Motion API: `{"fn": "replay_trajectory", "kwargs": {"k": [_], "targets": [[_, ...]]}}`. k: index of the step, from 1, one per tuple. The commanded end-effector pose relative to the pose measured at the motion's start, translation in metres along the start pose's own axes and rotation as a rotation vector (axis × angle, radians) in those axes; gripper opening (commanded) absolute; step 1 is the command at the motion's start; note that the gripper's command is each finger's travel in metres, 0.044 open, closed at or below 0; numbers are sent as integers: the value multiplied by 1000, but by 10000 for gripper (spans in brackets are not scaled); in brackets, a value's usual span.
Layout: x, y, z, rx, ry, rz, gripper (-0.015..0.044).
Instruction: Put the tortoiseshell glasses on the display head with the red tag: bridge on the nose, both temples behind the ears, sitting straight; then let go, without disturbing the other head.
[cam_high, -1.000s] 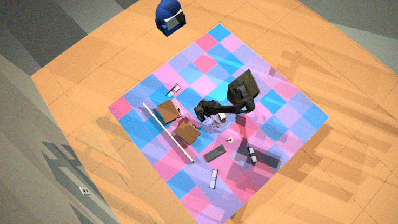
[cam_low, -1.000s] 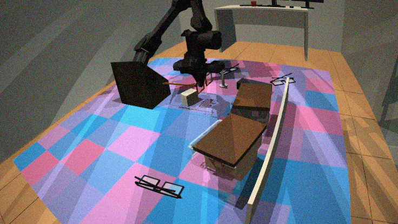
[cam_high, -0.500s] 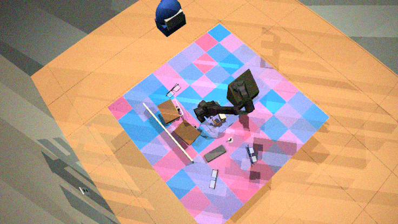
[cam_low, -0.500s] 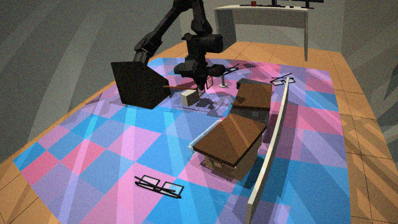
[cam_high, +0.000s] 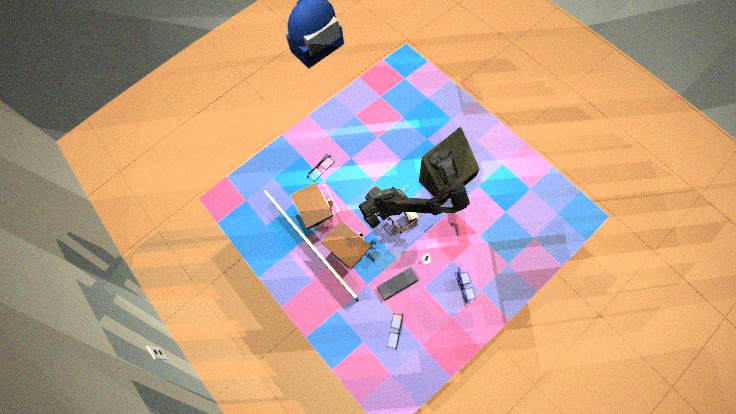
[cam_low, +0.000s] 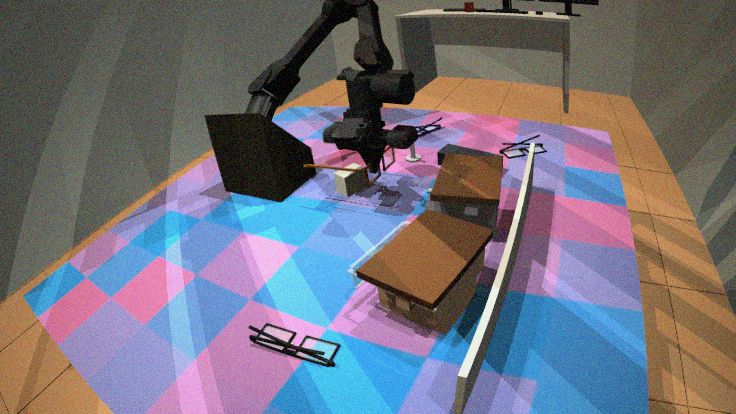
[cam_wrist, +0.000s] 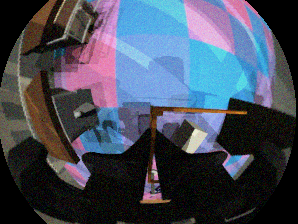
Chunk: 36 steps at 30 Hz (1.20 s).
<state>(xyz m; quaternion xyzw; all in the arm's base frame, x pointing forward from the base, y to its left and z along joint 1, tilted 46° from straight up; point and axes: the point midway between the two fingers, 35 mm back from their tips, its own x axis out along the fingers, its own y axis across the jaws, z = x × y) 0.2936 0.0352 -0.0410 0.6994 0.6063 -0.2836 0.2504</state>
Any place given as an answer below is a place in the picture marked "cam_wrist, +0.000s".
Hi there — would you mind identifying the beige cube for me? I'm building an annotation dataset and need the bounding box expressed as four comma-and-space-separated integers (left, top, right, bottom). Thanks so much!
173, 119, 208, 153

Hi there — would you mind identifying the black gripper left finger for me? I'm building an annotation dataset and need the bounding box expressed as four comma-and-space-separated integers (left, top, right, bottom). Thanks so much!
81, 128, 152, 201

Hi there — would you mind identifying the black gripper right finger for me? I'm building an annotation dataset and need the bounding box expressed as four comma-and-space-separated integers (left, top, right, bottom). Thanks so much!
153, 129, 227, 201

